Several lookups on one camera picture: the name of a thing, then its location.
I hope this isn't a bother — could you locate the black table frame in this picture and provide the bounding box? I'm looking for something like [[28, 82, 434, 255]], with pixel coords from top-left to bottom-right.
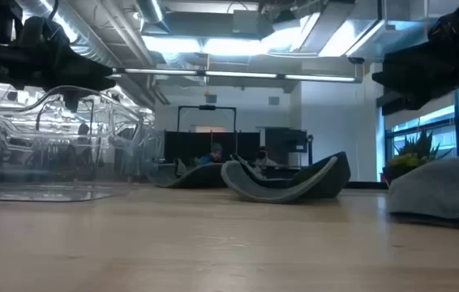
[[345, 181, 389, 190]]

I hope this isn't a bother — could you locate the dark green baseball cap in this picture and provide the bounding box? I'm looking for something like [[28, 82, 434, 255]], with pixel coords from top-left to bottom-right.
[[154, 157, 227, 190]]

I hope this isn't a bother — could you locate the black partition panel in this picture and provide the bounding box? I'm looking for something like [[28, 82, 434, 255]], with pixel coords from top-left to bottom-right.
[[163, 130, 261, 164]]

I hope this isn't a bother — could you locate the black baseball cap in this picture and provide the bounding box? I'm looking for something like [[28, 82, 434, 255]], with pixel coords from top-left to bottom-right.
[[220, 151, 352, 205]]

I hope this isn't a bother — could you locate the person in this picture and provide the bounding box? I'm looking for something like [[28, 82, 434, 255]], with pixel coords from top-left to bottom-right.
[[253, 146, 279, 170], [199, 142, 225, 166]]

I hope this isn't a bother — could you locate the succulent plant in dark pot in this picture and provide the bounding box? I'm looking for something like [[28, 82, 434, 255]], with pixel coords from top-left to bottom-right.
[[382, 129, 454, 188]]

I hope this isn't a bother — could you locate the black gantry frame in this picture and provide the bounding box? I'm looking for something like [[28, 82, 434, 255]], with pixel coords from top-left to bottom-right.
[[176, 104, 238, 163]]

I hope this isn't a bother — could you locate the long ceiling light strip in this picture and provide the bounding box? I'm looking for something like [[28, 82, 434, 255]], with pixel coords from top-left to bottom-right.
[[111, 67, 362, 84]]

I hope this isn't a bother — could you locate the black monitor on stand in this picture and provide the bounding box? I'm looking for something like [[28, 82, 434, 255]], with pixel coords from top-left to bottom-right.
[[264, 127, 315, 166]]

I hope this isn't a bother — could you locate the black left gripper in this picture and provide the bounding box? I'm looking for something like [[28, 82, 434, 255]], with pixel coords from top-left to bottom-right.
[[0, 15, 117, 114]]

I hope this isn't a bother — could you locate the grey denim baseball cap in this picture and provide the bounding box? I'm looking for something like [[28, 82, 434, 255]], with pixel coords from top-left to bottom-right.
[[387, 156, 459, 229]]

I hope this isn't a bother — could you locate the clear plastic bin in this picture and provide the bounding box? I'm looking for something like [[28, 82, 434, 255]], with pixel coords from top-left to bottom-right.
[[134, 121, 165, 187], [0, 84, 146, 203]]

